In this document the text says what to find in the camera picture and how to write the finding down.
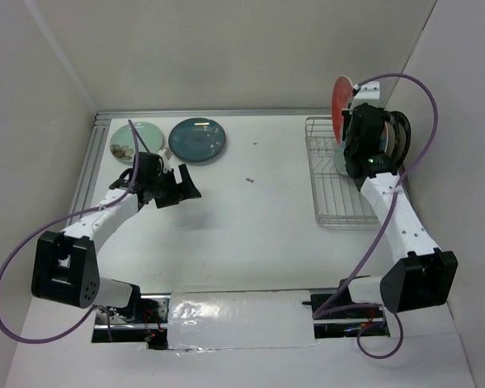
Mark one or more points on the aluminium frame rail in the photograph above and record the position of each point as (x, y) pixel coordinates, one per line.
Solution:
(90, 167)
(102, 117)

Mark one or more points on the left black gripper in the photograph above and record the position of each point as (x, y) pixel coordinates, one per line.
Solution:
(183, 191)

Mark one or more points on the mint green flower plate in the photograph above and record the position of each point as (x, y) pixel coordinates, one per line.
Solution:
(150, 138)
(339, 160)

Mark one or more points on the dark teal plate back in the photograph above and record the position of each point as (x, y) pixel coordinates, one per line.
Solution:
(197, 140)

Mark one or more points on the black rimmed beige plate back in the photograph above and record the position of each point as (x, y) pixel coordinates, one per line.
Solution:
(396, 136)

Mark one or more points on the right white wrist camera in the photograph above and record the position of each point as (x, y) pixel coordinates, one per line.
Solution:
(369, 93)

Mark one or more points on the aluminium frame rail back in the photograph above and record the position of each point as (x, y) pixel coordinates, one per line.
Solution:
(102, 117)

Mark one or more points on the black rimmed beige plate front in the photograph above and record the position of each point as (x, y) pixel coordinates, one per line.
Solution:
(406, 135)

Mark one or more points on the mint green flower plate back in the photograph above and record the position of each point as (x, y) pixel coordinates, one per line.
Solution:
(150, 138)

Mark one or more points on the black rimmed beige plate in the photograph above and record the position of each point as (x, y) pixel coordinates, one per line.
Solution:
(396, 136)
(406, 135)

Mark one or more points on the red teal floral plate back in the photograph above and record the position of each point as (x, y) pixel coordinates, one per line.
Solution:
(342, 92)

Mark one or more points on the red teal floral plate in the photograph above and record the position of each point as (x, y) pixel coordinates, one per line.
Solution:
(385, 145)
(342, 92)

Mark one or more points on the white foil cover sheet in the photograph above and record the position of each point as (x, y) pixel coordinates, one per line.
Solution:
(240, 320)

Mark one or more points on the mint green flower plate front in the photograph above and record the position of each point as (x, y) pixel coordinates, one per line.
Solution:
(339, 160)

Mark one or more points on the white wire dish rack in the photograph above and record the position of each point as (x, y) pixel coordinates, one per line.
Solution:
(337, 202)

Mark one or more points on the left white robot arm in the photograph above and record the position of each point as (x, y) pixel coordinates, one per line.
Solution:
(66, 268)

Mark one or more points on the aluminium frame rail left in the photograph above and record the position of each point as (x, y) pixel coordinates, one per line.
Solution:
(90, 167)

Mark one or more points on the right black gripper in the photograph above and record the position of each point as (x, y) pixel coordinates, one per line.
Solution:
(361, 124)

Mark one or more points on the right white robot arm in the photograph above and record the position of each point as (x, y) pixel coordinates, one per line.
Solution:
(422, 274)

